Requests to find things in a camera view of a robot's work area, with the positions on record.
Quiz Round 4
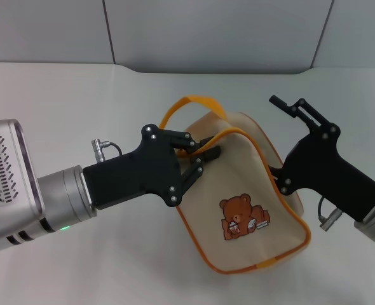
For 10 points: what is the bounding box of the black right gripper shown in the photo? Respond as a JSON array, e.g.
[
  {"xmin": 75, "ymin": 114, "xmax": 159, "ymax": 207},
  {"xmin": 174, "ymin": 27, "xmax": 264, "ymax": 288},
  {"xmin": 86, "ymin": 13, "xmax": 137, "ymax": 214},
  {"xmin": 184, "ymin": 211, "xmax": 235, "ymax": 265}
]
[{"xmin": 268, "ymin": 94, "xmax": 375, "ymax": 224}]

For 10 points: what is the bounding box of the beige bear print food bag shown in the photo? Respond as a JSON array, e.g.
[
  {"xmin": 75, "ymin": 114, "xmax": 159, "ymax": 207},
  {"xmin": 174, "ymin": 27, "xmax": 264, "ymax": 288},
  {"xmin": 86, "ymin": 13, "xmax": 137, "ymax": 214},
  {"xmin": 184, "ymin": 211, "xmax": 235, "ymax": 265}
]
[{"xmin": 158, "ymin": 95, "xmax": 311, "ymax": 275}]

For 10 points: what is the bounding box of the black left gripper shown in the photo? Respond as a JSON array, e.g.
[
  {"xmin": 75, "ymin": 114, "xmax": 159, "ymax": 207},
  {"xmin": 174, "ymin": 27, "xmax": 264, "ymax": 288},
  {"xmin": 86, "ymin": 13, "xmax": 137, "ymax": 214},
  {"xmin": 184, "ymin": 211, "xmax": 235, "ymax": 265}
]
[{"xmin": 82, "ymin": 124, "xmax": 222, "ymax": 210}]

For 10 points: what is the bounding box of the left gripper cable with plug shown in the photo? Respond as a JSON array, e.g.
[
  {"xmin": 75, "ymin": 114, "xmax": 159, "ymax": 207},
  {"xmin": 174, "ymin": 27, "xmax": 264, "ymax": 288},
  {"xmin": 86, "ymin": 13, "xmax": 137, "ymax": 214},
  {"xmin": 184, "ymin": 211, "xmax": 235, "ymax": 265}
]
[{"xmin": 91, "ymin": 138, "xmax": 122, "ymax": 163}]

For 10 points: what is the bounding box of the gripper cable with plug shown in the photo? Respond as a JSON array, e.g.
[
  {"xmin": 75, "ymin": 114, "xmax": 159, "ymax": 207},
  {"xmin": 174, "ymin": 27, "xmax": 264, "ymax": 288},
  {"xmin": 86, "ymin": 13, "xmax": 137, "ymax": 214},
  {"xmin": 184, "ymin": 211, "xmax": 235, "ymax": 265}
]
[
  {"xmin": 91, "ymin": 138, "xmax": 122, "ymax": 163},
  {"xmin": 317, "ymin": 196, "xmax": 346, "ymax": 230}
]

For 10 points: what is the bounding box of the right gripper cable with plug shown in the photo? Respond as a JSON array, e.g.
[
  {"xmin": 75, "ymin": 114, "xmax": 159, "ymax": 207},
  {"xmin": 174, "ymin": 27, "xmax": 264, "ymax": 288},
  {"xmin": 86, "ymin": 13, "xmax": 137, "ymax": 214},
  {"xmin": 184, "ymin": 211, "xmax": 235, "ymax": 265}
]
[{"xmin": 317, "ymin": 196, "xmax": 346, "ymax": 230}]

